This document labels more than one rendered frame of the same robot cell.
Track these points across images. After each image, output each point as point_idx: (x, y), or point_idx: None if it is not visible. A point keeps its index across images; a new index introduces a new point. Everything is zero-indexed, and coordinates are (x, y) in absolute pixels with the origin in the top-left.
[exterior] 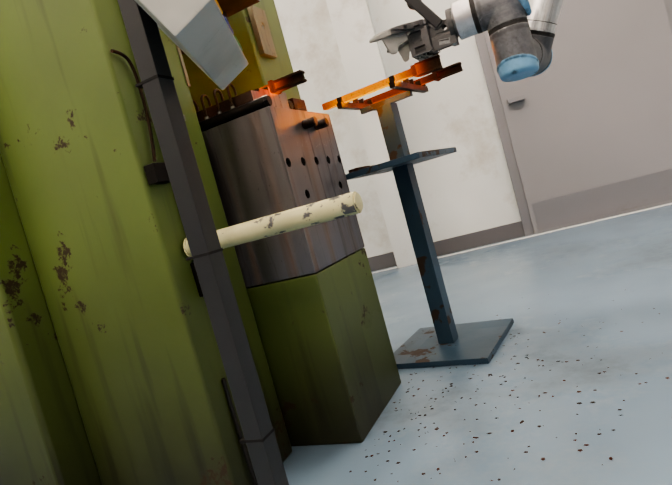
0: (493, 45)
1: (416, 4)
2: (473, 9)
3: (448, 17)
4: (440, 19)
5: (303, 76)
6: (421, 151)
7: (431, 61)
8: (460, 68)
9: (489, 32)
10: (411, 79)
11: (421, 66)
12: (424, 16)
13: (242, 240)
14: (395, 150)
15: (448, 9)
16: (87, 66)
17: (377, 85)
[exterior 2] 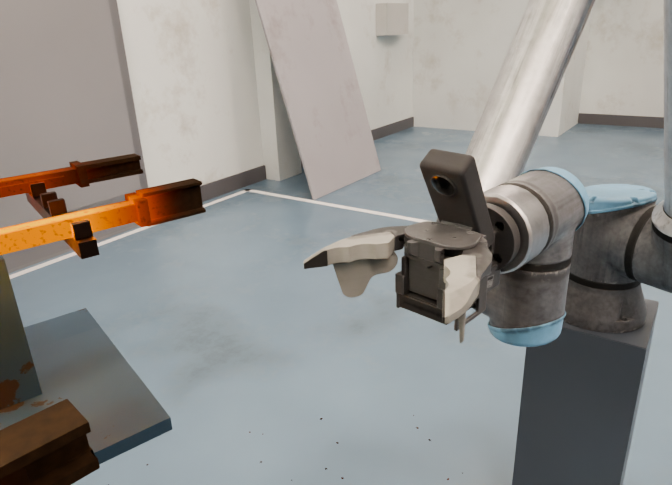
0: (532, 291)
1: (476, 193)
2: (551, 231)
3: (517, 238)
4: (494, 235)
5: (86, 438)
6: (161, 406)
7: (183, 194)
8: (142, 170)
9: (531, 266)
10: (54, 194)
11: (157, 202)
12: (478, 225)
13: None
14: (13, 378)
15: (507, 214)
16: None
17: (22, 240)
